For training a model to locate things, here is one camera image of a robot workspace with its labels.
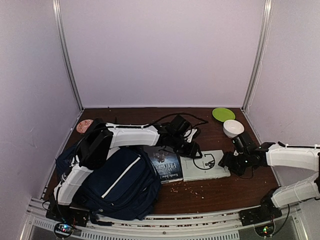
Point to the dark Wuthering Heights book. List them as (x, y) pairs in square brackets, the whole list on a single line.
[(166, 163)]

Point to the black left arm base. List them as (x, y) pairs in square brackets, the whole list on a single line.
[(66, 214)]

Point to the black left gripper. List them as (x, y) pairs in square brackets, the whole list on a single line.
[(192, 152)]

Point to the navy blue backpack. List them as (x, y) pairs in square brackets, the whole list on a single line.
[(125, 188)]

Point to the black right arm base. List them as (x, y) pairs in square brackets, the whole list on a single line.
[(263, 213)]

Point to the aluminium frame post right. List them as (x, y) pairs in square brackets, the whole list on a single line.
[(261, 46)]

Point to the aluminium front rail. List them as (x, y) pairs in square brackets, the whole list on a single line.
[(221, 225)]

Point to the aluminium frame post left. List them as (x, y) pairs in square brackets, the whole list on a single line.
[(65, 53)]

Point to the green plate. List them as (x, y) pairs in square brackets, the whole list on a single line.
[(222, 114)]

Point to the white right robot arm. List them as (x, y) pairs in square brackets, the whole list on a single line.
[(274, 154)]

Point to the aluminium frame post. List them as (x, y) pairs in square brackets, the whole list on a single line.
[(65, 53), (261, 46)]

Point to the pale green notebook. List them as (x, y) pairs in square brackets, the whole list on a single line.
[(204, 168)]

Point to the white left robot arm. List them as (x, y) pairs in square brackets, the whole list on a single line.
[(103, 139)]

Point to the white bowl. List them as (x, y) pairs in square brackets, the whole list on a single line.
[(232, 128)]

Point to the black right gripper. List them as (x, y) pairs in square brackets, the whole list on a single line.
[(226, 161)]

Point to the orange patterned bowl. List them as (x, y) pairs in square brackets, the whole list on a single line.
[(83, 126)]

